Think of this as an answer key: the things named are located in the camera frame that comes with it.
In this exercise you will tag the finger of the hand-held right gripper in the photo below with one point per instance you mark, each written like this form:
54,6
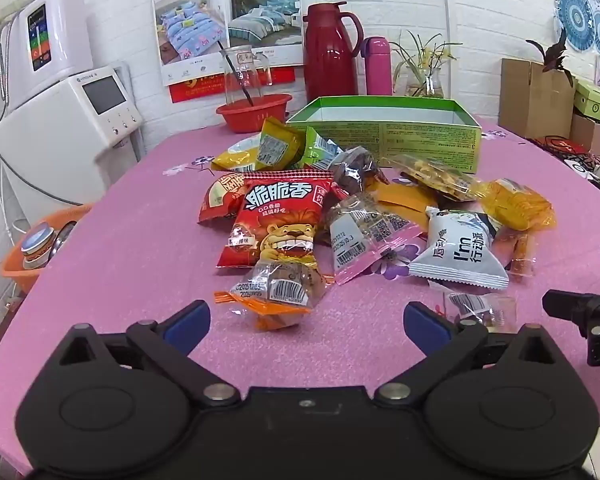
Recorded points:
565,305

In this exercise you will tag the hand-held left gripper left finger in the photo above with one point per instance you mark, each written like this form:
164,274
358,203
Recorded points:
190,322

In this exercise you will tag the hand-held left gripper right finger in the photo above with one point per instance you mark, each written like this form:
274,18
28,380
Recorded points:
425,322

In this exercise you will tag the small clear snack packet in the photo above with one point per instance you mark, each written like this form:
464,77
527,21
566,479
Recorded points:
480,307

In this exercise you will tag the thin orange snack packet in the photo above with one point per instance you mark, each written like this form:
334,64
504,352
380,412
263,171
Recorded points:
520,255

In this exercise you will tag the white grey snack packet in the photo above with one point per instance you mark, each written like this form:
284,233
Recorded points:
455,255

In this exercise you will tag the orange-edged clear snack packet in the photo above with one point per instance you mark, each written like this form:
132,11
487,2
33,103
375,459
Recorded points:
280,287

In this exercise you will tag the pink-edged clear seed packet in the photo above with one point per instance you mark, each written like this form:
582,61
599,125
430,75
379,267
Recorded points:
360,245

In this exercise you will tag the yellow snack packet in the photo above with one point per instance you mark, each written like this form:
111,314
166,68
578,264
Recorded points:
517,205

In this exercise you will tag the red chip bag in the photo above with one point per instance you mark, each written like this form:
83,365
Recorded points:
220,200

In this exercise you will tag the clear nut snack packet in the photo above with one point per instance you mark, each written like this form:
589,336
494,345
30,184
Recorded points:
435,175

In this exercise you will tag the red lion snack bag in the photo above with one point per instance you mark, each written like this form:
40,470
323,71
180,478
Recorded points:
280,200

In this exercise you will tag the dark brown clear snack packet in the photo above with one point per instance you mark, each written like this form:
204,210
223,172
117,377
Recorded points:
352,170

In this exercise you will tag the green cardboard box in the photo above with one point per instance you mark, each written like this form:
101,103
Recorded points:
430,145

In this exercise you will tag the yellow chip bag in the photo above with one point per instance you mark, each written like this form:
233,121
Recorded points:
275,147

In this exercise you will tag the green pea snack packet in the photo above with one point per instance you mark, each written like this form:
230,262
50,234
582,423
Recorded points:
320,152

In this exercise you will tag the red black printed bag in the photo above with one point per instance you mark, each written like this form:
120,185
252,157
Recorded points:
560,147

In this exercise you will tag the small brown cardboard box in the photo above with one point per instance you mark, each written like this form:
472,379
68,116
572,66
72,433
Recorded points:
595,132

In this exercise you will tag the light green lidded box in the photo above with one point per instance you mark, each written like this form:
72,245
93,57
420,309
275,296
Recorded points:
597,100

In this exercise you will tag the white jar with blue lid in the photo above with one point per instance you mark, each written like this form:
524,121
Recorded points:
37,245

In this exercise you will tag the orange plastic basket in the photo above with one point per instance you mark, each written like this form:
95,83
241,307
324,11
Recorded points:
15,265

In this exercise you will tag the dark red leafy plant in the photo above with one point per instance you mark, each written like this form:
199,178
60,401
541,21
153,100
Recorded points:
555,55

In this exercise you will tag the red plastic basin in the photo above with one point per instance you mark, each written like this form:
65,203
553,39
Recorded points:
250,117

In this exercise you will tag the white appliance with screen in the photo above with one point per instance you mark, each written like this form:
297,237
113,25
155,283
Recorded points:
55,130

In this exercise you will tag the large blue paper fan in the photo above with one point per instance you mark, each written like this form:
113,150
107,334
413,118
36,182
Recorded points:
573,15

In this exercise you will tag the plant in glass vase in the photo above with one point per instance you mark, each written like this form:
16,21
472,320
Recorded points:
432,85

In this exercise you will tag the black stirring stick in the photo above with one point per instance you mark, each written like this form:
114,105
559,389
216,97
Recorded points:
241,85

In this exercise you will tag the glass pitcher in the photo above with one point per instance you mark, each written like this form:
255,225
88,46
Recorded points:
255,80

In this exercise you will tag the pink bottle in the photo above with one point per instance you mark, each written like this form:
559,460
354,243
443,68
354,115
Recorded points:
377,67

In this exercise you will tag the dark red thermos jug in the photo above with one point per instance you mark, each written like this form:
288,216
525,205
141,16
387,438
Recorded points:
327,55

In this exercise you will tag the white water purifier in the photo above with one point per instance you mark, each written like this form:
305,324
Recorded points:
65,25

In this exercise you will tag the wall poster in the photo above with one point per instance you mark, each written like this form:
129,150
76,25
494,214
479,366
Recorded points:
205,25

